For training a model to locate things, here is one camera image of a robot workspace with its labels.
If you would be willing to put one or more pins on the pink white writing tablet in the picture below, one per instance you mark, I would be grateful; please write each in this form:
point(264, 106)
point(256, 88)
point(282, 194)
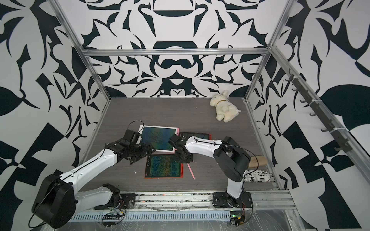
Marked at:
point(158, 137)

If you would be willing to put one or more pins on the red tablet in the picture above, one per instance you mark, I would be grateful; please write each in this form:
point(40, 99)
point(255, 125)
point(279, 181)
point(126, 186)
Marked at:
point(186, 135)
point(163, 166)

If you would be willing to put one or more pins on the beige sponge block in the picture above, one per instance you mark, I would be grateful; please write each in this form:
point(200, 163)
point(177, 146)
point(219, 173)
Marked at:
point(256, 162)

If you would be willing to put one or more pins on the white plush bunny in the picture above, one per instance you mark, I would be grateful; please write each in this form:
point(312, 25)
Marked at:
point(225, 110)

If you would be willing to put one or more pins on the pink stylus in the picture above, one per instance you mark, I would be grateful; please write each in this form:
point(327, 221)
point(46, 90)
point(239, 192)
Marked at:
point(191, 172)

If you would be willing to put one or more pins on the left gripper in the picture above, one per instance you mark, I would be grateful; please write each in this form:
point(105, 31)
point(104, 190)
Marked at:
point(146, 151)

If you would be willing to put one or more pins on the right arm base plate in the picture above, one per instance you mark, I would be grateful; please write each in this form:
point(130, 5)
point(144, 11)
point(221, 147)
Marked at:
point(224, 200)

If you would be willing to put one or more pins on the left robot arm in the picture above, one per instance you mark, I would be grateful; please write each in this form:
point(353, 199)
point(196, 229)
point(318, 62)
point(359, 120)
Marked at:
point(59, 197)

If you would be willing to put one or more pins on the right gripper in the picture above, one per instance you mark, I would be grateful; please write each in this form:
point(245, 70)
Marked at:
point(186, 160)

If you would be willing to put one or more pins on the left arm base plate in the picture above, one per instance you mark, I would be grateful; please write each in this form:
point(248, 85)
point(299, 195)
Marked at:
point(119, 201)

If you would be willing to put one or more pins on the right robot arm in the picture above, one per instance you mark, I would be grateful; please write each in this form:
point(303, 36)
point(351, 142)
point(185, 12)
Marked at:
point(232, 159)

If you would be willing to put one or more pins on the printed white pouch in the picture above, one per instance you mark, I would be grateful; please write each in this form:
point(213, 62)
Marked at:
point(257, 176)

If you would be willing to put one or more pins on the black wall hook rack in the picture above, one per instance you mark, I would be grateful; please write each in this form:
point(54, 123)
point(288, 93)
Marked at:
point(321, 111)

